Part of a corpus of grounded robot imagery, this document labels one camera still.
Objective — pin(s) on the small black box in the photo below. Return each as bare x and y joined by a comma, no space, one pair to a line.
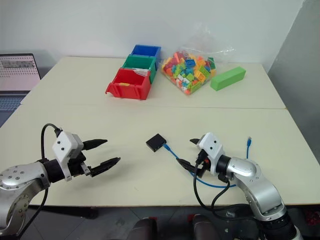
155,142

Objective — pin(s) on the dark rounded shape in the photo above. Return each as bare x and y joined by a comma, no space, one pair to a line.
145,230
206,228

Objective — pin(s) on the long green block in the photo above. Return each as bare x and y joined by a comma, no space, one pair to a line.
227,78

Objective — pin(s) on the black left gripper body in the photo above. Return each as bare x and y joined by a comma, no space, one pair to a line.
76,167

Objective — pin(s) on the white paper slip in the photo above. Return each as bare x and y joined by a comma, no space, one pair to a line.
142,73

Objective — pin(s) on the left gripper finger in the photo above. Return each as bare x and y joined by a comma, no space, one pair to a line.
105,166
95,143

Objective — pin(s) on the blue plastic bin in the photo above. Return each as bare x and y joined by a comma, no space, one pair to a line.
146,50

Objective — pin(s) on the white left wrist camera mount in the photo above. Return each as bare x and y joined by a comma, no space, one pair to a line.
63,146

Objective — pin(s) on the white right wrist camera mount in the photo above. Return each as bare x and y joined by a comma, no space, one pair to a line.
212,147

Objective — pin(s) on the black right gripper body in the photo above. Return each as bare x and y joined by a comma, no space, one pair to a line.
202,165

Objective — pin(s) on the bag of colourful toy bricks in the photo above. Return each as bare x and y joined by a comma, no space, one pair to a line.
190,72

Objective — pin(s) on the red plastic bin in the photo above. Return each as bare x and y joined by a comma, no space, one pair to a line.
130,87

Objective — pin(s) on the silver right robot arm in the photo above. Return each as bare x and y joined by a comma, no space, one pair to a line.
257,185

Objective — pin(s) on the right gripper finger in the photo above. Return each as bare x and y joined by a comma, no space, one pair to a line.
195,142
187,165

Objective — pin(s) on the open laptop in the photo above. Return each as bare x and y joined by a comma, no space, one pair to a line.
16,75

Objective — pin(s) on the green plastic bin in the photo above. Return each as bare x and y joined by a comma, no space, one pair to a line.
140,62

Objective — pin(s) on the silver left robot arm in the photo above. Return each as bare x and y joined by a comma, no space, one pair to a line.
17,180

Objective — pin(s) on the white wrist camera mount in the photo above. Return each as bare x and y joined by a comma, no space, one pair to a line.
63,146
212,147

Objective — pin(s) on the red object under table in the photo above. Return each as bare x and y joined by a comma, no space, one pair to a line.
313,217

